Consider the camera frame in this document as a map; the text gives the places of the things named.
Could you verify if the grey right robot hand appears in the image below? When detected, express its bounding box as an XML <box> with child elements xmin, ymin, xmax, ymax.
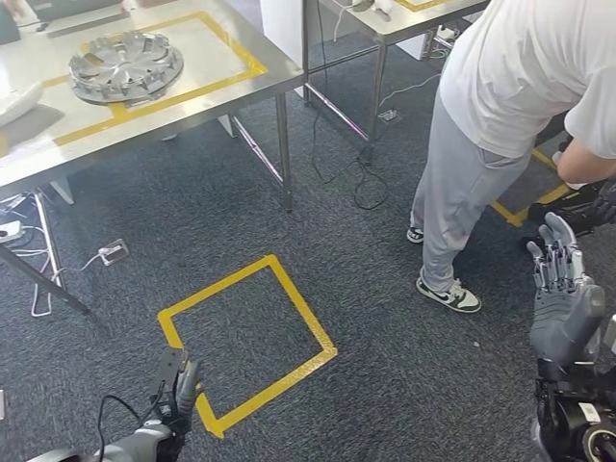
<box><xmin>525</xmin><ymin>212</ymin><xmax>606</xmax><ymax>369</ymax></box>

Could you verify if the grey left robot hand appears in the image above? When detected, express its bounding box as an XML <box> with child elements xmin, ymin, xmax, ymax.
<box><xmin>165</xmin><ymin>360</ymin><xmax>203</xmax><ymax>462</ymax></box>

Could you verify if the white plastic shell part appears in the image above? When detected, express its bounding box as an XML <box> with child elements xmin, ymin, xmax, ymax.
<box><xmin>0</xmin><ymin>81</ymin><xmax>45</xmax><ymax>129</ymax></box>

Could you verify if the steel workbench table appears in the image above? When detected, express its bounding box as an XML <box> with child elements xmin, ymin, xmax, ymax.
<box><xmin>0</xmin><ymin>0</ymin><xmax>306</xmax><ymax>317</ymax></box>

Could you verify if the yellow floor tape square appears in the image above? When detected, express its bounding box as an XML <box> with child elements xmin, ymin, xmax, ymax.
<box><xmin>156</xmin><ymin>253</ymin><xmax>339</xmax><ymax>441</ymax></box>
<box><xmin>488</xmin><ymin>146</ymin><xmax>572</xmax><ymax>230</ymax></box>

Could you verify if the person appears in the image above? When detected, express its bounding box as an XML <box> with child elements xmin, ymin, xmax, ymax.
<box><xmin>405</xmin><ymin>0</ymin><xmax>616</xmax><ymax>316</ymax></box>

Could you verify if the white power strip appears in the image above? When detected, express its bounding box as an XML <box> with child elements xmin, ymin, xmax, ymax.
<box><xmin>0</xmin><ymin>218</ymin><xmax>26</xmax><ymax>246</ymax></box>

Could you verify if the grey wheel cover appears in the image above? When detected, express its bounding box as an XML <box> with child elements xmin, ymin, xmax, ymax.
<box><xmin>67</xmin><ymin>30</ymin><xmax>185</xmax><ymax>108</ymax></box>

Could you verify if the steel side table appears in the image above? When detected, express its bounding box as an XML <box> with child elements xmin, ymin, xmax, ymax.
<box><xmin>300</xmin><ymin>0</ymin><xmax>491</xmax><ymax>168</ymax></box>

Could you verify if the flat grey bar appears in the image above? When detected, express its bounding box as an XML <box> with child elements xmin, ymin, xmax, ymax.
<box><xmin>45</xmin><ymin>11</ymin><xmax>130</xmax><ymax>40</ymax></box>

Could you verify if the black left wrist camera bracket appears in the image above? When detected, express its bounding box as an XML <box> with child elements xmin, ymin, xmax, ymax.
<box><xmin>153</xmin><ymin>346</ymin><xmax>189</xmax><ymax>409</ymax></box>

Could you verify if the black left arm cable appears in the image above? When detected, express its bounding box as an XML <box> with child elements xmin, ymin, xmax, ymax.
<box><xmin>96</xmin><ymin>394</ymin><xmax>145</xmax><ymax>462</ymax></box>

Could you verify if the white floor cable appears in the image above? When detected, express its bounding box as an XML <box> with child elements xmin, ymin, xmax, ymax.
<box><xmin>10</xmin><ymin>224</ymin><xmax>105</xmax><ymax>320</ymax></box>

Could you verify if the black hanging floor cable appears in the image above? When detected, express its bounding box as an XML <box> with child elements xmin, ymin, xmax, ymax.
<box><xmin>310</xmin><ymin>0</ymin><xmax>391</xmax><ymax>213</ymax></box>

